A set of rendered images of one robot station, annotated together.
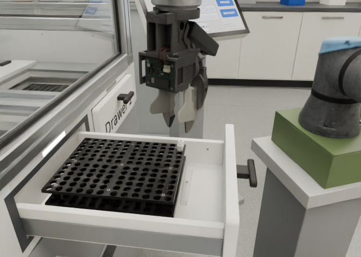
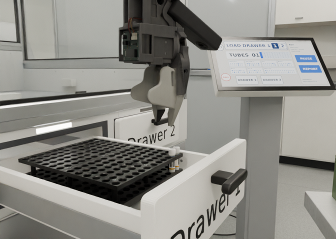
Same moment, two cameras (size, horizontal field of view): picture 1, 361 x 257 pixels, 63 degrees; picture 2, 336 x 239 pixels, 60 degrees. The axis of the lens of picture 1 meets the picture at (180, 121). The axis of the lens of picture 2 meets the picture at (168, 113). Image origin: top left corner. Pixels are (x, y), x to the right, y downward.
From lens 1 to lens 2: 0.27 m
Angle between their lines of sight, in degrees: 29
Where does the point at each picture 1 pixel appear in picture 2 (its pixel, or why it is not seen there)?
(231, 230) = (146, 214)
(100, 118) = (120, 129)
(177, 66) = (140, 30)
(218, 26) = (294, 80)
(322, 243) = not seen: outside the picture
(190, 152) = not seen: hidden behind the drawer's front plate
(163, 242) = (90, 230)
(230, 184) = (183, 173)
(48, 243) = (20, 227)
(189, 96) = (167, 77)
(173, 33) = (144, 2)
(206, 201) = not seen: hidden behind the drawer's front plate
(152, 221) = (81, 197)
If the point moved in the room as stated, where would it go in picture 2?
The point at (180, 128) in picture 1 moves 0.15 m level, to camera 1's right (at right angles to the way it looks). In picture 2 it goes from (246, 191) to (280, 197)
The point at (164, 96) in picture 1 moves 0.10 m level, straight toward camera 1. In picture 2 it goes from (151, 84) to (121, 88)
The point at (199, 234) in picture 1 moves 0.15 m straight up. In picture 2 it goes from (124, 225) to (121, 92)
